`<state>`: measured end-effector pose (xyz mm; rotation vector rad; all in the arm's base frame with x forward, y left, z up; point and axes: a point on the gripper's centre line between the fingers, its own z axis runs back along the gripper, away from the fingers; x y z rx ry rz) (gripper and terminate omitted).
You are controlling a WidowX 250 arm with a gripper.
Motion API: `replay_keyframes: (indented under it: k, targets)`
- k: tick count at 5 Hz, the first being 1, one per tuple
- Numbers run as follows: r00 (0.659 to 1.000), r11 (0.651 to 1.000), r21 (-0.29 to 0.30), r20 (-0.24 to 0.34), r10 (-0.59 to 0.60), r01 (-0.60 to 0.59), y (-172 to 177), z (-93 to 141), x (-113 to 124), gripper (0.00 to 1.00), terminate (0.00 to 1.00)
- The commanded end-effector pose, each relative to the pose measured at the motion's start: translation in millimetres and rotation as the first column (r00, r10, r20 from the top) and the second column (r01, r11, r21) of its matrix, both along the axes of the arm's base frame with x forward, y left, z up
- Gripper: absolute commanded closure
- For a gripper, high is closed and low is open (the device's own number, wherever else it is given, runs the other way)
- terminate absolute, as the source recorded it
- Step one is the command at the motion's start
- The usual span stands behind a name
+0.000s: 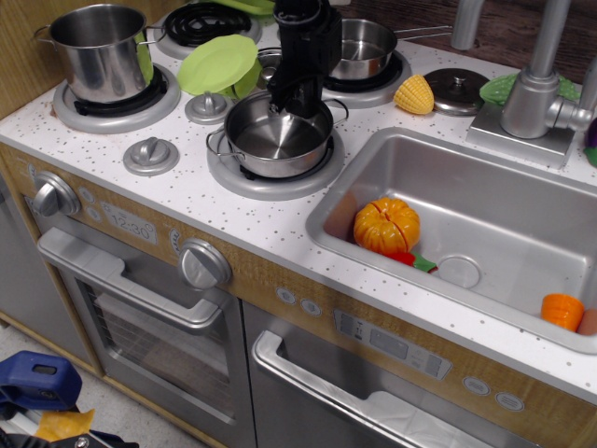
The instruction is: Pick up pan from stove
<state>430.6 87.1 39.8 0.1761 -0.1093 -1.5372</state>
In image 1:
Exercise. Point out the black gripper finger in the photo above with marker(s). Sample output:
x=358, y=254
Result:
x=278, y=99
x=304, y=98

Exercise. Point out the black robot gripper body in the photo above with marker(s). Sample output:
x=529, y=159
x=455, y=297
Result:
x=310, y=35

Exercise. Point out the small steel two-handled pan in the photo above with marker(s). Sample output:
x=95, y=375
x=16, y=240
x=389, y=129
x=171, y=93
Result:
x=279, y=144

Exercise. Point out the back right stove burner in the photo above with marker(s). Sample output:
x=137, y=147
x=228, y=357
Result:
x=377, y=90

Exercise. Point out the stove burner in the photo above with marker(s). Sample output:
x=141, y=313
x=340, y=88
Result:
x=229, y=174
x=145, y=109
x=377, y=90

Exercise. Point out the front right stove burner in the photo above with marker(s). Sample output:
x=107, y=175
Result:
x=229, y=174

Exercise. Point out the front left stove burner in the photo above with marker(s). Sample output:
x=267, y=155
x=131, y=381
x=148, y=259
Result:
x=145, y=109

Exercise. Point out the light green plastic plate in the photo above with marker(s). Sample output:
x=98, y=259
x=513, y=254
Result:
x=227, y=65

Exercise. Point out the green plastic plate at back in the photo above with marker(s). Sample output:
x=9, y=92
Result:
x=259, y=8

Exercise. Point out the grey countertop knob back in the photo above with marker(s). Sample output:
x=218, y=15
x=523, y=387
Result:
x=208, y=108

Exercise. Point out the grey countertop knob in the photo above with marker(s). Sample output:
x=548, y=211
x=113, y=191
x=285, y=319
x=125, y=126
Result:
x=153, y=156
x=208, y=108

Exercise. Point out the yellow toy corn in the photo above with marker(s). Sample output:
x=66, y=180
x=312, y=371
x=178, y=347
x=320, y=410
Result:
x=415, y=96

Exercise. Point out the back left coil burner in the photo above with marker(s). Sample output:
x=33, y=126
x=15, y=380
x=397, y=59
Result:
x=194, y=24

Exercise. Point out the grey countertop knob front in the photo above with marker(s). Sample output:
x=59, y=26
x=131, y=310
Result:
x=153, y=156

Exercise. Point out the orange toy pumpkin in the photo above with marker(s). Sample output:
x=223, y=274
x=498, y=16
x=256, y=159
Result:
x=387, y=226

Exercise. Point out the steel pot lid with knob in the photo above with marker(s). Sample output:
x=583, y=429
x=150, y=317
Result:
x=456, y=91

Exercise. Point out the tall steel stock pot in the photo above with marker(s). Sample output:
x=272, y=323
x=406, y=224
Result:
x=105, y=55

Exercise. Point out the right silver oven knob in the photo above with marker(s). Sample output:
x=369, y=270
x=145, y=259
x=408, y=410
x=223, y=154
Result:
x=201, y=266

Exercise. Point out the silver oven knob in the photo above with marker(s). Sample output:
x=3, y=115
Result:
x=201, y=266
x=54, y=196

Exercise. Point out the oven clock display panel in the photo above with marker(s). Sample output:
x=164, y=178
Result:
x=130, y=223

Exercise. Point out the green toy leafy vegetable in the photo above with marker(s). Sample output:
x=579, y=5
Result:
x=497, y=90

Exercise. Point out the red green toy strawberry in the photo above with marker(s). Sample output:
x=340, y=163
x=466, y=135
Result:
x=414, y=260

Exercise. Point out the silver toy faucet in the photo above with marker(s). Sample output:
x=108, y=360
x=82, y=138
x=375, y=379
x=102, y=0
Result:
x=537, y=123

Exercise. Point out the grey toy sink basin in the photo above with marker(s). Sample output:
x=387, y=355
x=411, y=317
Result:
x=502, y=234

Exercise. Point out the left silver oven knob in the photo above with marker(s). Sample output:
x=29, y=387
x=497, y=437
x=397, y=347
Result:
x=54, y=196

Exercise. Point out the toy oven door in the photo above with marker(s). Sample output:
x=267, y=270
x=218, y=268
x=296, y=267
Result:
x=178, y=348

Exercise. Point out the toy dishwasher door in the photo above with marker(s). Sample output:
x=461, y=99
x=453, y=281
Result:
x=308, y=392

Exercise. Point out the purple toy eggplant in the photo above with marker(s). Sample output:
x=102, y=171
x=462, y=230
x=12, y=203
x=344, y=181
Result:
x=590, y=149

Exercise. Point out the small orange toy piece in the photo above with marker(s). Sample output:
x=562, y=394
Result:
x=562, y=310

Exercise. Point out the blue plastic clamp tool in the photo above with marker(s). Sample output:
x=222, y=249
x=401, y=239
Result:
x=32, y=381

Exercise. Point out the steel saucepan with long handle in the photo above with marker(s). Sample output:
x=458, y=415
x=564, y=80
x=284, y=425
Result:
x=367, y=47

